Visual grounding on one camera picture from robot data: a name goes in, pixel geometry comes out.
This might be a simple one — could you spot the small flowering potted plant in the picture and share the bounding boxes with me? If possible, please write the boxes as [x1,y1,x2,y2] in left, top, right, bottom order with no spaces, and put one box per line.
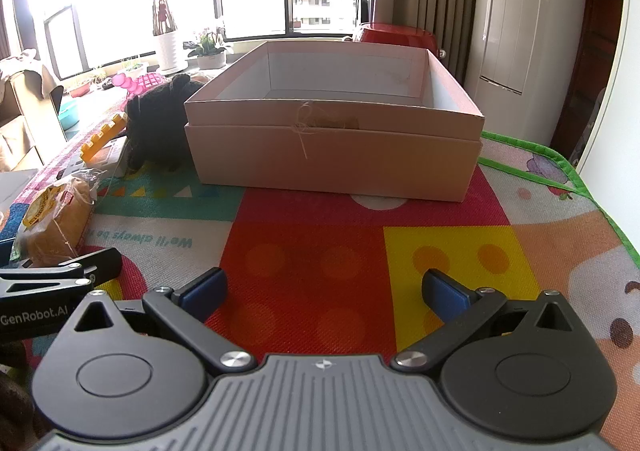
[186,17,234,70]

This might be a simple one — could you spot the pink cardboard box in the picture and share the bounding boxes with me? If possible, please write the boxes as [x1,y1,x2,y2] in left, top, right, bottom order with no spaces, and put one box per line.
[183,41,485,204]

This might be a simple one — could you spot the black plush toy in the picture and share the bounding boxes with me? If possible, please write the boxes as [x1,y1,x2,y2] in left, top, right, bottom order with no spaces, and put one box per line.
[123,73,204,172]

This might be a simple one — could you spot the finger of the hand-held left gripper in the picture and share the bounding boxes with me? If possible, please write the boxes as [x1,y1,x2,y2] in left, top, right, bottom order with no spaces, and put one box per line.
[0,247,123,303]

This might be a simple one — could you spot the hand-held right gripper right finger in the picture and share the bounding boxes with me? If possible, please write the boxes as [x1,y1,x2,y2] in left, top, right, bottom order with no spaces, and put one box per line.
[390,269,573,374]

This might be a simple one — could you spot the tall plant in white pot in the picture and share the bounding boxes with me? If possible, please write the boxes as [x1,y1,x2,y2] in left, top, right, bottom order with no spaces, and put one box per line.
[120,0,190,72]

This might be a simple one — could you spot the colourful play mat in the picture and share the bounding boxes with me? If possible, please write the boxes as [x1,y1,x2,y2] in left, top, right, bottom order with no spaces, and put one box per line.
[0,96,640,451]

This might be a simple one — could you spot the pink plastic toy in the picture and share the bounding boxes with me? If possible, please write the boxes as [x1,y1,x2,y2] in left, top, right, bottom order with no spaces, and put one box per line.
[112,73,167,98]

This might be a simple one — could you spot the yellow toy block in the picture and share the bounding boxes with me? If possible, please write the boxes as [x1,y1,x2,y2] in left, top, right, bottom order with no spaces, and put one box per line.
[81,113,129,163]

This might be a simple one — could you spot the bagged bread loaf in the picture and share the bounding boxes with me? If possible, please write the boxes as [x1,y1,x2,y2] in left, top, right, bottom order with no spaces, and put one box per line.
[11,170,99,268]

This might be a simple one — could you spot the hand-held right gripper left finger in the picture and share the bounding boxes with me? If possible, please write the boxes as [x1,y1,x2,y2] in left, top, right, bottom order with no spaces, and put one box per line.
[60,267,255,374]

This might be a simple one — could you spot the white standing air conditioner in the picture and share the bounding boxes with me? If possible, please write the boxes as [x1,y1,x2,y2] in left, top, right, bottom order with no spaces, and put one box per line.
[461,0,547,144]

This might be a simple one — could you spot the white booklet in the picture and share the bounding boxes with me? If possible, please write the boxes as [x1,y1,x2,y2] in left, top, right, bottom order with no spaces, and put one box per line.
[54,138,132,182]

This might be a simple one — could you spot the teal bowl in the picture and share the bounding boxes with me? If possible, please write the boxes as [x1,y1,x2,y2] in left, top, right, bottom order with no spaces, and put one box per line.
[58,98,81,130]

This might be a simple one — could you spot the red bin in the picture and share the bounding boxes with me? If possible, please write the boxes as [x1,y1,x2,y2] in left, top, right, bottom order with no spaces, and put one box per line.
[351,23,442,52]

